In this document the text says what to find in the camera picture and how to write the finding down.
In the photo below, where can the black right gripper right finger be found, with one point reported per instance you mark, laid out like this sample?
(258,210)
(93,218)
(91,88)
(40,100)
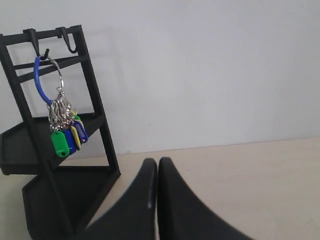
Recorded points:
(182,215)

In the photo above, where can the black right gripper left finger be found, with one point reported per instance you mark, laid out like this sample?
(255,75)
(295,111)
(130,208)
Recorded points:
(132,217)

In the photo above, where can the colourful key tag bunch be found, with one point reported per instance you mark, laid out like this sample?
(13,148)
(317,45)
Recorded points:
(68,132)

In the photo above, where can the black two-tier metal rack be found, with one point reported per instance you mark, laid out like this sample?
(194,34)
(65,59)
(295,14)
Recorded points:
(60,200)

